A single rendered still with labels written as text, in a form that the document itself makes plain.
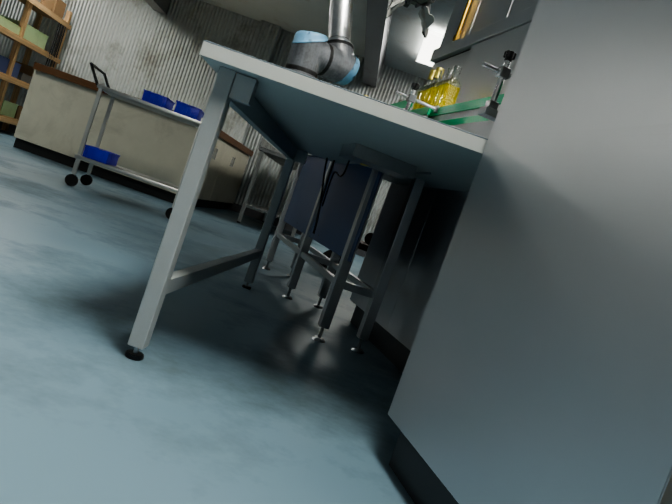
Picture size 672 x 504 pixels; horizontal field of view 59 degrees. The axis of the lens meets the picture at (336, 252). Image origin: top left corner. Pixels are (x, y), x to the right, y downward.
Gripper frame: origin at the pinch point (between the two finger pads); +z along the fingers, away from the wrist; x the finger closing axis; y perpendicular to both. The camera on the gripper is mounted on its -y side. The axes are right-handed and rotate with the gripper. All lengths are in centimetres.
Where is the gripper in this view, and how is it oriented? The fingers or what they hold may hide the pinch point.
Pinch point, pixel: (404, 29)
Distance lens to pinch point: 202.9
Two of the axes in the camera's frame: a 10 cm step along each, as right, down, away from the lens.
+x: 8.7, 2.7, 4.1
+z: -3.1, 9.5, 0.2
